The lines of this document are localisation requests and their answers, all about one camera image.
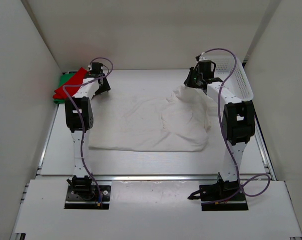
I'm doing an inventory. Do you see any red t shirt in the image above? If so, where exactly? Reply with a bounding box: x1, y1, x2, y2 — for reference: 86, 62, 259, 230
63, 68, 88, 97

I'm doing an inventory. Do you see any green t shirt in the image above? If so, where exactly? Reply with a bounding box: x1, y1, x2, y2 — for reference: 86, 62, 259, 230
53, 73, 74, 104

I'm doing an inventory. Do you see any white t shirt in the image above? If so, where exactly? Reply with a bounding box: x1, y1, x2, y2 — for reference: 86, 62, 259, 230
89, 86, 212, 153

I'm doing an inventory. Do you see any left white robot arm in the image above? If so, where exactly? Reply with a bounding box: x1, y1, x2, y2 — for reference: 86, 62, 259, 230
62, 62, 110, 204

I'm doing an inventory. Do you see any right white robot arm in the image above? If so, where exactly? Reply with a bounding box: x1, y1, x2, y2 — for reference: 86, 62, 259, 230
184, 59, 255, 205

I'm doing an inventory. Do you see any white plastic basket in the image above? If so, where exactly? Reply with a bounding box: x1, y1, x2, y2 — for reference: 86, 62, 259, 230
208, 55, 253, 101

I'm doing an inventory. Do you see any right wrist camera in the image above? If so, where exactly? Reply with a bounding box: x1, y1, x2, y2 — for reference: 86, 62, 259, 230
195, 52, 207, 62

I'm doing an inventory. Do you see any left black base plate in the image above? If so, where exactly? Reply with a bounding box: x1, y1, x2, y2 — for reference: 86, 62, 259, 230
64, 185, 111, 210

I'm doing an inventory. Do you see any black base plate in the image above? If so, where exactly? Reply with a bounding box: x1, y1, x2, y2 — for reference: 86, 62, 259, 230
199, 183, 248, 211
64, 185, 111, 210

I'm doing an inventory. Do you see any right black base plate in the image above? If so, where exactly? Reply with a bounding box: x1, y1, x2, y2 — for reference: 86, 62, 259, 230
199, 183, 248, 211

